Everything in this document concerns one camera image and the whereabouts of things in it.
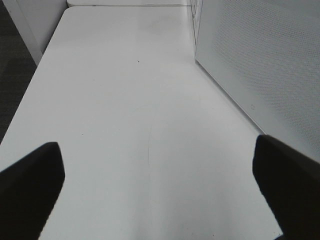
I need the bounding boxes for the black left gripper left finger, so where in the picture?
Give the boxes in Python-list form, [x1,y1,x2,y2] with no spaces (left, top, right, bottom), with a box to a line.
[0,142,65,240]

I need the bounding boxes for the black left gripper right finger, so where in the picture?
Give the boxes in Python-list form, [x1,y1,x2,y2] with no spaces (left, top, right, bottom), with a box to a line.
[252,135,320,240]

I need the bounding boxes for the white microwave door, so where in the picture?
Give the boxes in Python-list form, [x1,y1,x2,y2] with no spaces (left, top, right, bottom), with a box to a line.
[195,0,320,161]

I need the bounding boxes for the white cabinet panel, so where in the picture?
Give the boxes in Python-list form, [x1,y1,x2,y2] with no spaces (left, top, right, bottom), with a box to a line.
[3,0,68,65]

